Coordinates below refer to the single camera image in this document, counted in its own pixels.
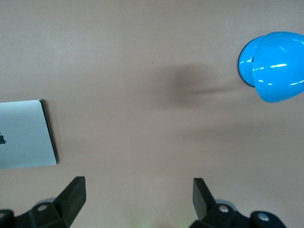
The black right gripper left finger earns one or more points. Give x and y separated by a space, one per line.
59 211

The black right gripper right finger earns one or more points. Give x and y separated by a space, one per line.
218 216

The grey laptop with black keyboard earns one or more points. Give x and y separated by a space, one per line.
23 133

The brown table cover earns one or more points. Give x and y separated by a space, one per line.
118 71

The blue desk lamp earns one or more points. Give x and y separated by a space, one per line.
278 71

